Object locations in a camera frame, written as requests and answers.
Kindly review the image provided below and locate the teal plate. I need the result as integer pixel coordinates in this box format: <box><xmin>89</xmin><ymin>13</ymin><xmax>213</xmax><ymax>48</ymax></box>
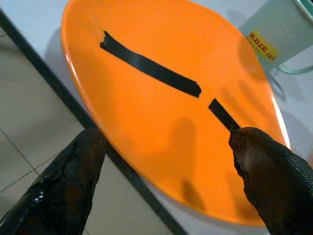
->
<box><xmin>295</xmin><ymin>0</ymin><xmax>313</xmax><ymax>17</ymax></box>

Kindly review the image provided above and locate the orange bowl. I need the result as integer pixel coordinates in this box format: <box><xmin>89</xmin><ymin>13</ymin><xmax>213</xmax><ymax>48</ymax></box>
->
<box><xmin>60</xmin><ymin>0</ymin><xmax>291</xmax><ymax>227</ymax></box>

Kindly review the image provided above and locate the short black tape strip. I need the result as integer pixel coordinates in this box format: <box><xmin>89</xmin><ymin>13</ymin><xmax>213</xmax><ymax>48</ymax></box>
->
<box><xmin>208</xmin><ymin>98</ymin><xmax>242</xmax><ymax>132</ymax></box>

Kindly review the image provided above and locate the long black tape strip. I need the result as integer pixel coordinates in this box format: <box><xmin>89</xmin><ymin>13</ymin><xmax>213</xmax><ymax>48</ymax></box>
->
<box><xmin>99</xmin><ymin>30</ymin><xmax>202</xmax><ymax>99</ymax></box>

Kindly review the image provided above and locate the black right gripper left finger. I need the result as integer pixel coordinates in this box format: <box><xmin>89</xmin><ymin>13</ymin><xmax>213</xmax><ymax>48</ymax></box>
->
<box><xmin>0</xmin><ymin>127</ymin><xmax>108</xmax><ymax>235</ymax></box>

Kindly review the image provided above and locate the frosted glass cup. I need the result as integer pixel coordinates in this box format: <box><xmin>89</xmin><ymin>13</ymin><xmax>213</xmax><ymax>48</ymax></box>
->
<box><xmin>238</xmin><ymin>0</ymin><xmax>313</xmax><ymax>74</ymax></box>

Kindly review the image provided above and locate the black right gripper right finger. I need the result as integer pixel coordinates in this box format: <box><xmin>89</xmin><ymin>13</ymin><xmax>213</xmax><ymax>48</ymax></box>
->
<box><xmin>228</xmin><ymin>126</ymin><xmax>313</xmax><ymax>235</ymax></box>

